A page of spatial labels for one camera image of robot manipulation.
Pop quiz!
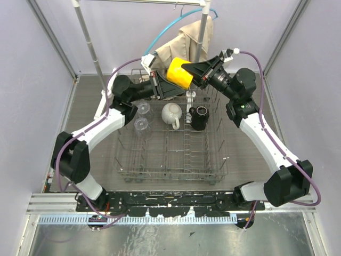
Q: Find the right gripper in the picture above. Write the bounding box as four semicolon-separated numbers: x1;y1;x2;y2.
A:
180;55;238;101

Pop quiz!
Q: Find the yellow plastic cup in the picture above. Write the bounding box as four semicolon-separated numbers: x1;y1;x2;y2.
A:
166;57;193;90

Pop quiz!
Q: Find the cream speckled ceramic mug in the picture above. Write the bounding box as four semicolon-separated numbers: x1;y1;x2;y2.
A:
161;103;182;130

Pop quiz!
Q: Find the clear plastic cup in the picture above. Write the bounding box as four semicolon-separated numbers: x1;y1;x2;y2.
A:
134;117;152;140
136;100;155;124

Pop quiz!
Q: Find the black mug cream inside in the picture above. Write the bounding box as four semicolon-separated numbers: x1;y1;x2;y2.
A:
189;106;209;131

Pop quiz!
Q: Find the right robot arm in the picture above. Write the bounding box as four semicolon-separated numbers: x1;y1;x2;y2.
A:
181;56;313;210

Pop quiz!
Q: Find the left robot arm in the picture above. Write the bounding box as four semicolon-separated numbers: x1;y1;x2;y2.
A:
51;71;188;211

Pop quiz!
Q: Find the white metal clothes rack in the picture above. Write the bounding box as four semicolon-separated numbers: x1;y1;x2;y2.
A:
70;0;213;124

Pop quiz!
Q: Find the beige cloth garment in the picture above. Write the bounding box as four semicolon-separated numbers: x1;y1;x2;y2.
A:
154;21;201;74

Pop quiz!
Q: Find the teal clothes hanger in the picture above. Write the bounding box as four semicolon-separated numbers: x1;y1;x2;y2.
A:
143;8;201;55

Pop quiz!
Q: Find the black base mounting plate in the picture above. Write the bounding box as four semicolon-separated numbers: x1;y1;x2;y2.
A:
76;190;266;218

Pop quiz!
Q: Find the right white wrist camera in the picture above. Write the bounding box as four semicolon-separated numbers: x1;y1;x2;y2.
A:
222;48;240;62

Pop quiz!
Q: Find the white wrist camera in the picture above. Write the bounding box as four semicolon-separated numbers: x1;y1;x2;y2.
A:
141;52;159;76
222;48;240;62

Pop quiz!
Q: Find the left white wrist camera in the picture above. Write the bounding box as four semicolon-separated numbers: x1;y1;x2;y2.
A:
141;52;159;76

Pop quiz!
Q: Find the grey wire dish rack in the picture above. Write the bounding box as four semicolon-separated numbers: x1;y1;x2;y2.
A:
113;67;230;185

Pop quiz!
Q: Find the white slotted cable duct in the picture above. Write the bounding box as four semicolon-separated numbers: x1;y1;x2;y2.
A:
37;214;238;226

